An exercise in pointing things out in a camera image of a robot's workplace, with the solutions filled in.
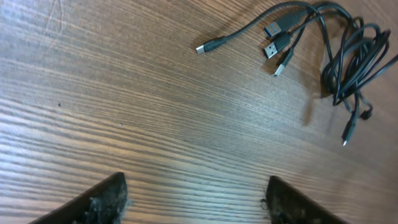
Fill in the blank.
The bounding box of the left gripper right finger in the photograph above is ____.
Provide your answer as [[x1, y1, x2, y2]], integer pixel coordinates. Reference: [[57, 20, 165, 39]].
[[264, 175, 346, 224]]

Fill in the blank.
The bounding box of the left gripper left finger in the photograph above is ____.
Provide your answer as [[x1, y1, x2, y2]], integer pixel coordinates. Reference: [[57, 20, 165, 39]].
[[32, 172, 128, 224]]

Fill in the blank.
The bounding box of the black usb cable bundle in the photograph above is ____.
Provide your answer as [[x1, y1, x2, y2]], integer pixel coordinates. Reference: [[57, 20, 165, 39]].
[[195, 1, 398, 147]]

